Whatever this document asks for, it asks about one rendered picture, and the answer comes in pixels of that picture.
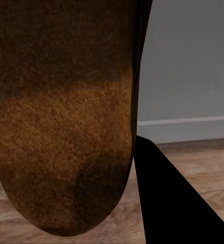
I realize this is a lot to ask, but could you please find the sandal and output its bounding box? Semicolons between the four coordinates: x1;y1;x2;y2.
0;0;153;237

